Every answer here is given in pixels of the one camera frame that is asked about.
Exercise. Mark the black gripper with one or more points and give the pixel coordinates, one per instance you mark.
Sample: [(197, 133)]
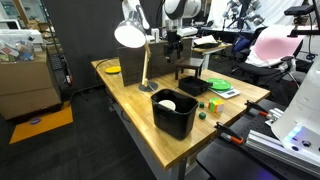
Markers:
[(174, 39)]

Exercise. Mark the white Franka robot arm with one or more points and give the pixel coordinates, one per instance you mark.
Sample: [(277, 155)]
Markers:
[(300, 116)]

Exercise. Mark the dark wooden stool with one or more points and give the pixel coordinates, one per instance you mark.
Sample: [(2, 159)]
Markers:
[(190, 62)]

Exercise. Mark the background wooden desk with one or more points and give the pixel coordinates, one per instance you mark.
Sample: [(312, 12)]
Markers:
[(210, 50)]

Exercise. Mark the black open tray box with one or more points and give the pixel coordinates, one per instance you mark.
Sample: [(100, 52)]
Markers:
[(193, 86)]

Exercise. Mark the dark wooden board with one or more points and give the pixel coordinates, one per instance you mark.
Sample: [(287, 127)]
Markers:
[(131, 66)]

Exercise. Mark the white round item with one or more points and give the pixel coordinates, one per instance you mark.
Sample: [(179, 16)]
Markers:
[(167, 105)]

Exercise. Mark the green plate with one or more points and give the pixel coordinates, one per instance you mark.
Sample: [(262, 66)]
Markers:
[(218, 83)]

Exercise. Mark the green cube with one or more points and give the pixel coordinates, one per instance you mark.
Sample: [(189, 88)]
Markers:
[(202, 115), (201, 104)]

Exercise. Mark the yellow disc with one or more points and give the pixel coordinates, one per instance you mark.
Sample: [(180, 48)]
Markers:
[(113, 70)]

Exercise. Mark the black trash bin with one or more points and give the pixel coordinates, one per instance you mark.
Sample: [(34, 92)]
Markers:
[(175, 120)]

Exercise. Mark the large multicolour puzzle cube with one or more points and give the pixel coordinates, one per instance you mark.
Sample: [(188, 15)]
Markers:
[(216, 105)]

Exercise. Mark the white kitchen scale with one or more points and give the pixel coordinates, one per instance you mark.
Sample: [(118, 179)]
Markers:
[(228, 93)]

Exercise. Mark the gray background robot arms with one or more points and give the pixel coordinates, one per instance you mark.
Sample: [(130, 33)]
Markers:
[(243, 13)]

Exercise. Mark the black office chair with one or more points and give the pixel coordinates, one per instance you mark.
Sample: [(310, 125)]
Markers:
[(256, 70)]

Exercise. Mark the pink white cloth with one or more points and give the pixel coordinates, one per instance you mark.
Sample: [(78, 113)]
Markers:
[(273, 45)]

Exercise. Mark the black keyboard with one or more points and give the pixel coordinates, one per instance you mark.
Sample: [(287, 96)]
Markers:
[(56, 61)]

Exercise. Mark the black breadboard table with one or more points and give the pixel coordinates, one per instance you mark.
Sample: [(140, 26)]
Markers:
[(226, 160)]

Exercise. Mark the orange floor mat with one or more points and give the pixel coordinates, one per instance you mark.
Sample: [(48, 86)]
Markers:
[(46, 125)]

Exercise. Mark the cardboard box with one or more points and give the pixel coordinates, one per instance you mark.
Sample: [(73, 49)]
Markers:
[(26, 86)]

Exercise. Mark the purple disc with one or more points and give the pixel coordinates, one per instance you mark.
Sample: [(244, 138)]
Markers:
[(35, 120)]

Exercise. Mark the clear plastic storage bin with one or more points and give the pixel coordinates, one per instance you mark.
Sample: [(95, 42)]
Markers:
[(16, 46)]

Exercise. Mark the gray table frame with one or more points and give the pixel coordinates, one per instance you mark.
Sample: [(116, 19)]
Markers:
[(178, 170)]

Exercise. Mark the silver metal bracket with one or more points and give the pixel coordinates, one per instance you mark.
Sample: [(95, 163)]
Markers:
[(274, 116)]

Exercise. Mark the black camera on stand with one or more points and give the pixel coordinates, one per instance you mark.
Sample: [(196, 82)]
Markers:
[(300, 10)]

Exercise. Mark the aluminium extrusion rail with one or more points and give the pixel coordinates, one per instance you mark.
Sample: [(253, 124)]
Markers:
[(276, 150)]

